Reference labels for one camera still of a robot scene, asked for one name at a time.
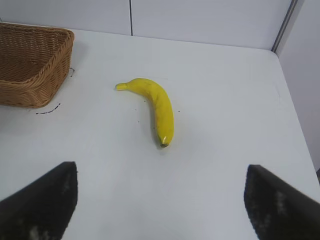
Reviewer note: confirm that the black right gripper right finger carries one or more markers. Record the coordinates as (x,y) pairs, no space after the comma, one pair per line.
(280,212)

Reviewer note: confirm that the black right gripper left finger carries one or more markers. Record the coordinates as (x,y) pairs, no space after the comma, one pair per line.
(37,207)

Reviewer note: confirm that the yellow banana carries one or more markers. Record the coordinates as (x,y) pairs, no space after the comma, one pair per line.
(162,112)

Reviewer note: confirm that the brown wicker basket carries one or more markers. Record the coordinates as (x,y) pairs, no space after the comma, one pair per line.
(37,92)

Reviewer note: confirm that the grey metal partition post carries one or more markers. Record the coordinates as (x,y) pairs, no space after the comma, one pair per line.
(285,25)

